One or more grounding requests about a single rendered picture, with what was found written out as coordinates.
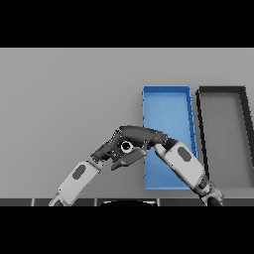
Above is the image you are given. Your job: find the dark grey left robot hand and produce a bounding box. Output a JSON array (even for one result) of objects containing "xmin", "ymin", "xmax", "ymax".
[{"xmin": 90, "ymin": 129, "xmax": 149, "ymax": 172}]

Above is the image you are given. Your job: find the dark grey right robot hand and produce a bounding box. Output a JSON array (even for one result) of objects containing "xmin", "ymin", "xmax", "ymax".
[{"xmin": 118, "ymin": 124, "xmax": 180, "ymax": 151}]

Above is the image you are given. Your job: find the blue bin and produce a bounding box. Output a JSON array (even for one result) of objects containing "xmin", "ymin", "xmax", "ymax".
[{"xmin": 141, "ymin": 84, "xmax": 198, "ymax": 191}]

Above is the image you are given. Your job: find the dark grey bin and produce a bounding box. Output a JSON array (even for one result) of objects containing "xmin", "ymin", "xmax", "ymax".
[{"xmin": 194, "ymin": 85, "xmax": 254, "ymax": 190}]

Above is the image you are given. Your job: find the blue pipe with pale ring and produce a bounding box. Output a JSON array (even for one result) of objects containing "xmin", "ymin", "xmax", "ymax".
[{"xmin": 120, "ymin": 140, "xmax": 134, "ymax": 154}]

